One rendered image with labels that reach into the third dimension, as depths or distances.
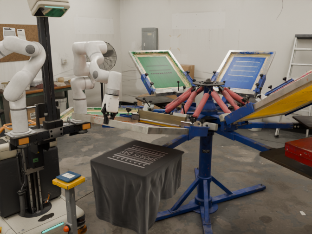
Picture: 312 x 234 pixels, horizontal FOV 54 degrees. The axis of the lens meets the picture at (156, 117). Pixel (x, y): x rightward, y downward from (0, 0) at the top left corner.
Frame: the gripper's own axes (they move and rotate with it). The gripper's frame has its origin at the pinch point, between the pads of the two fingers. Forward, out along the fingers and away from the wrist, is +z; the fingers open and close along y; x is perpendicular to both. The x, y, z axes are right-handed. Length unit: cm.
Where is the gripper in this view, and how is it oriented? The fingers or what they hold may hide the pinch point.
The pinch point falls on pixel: (108, 120)
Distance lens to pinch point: 179.3
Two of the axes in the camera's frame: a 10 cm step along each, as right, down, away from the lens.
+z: -1.5, 9.9, 0.3
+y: -5.3, -0.5, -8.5
